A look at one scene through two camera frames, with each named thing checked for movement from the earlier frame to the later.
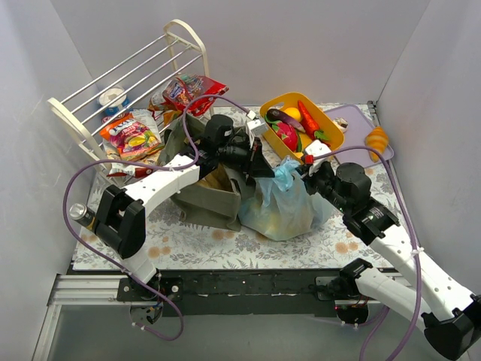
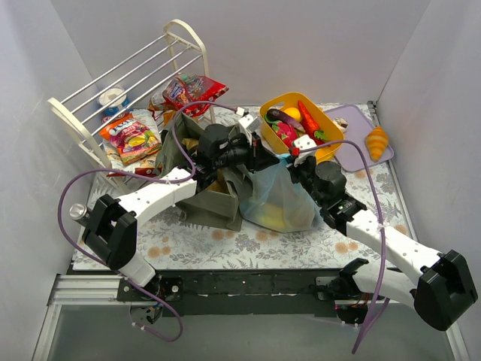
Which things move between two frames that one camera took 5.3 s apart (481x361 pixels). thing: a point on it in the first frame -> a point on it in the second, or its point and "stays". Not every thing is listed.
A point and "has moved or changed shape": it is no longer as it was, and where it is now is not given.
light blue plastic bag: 281,207 has moved or changed shape
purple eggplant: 280,116 stays
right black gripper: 310,177 -> 298,171
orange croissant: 377,138 stays
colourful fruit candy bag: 131,138 stays
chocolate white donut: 342,122 stays
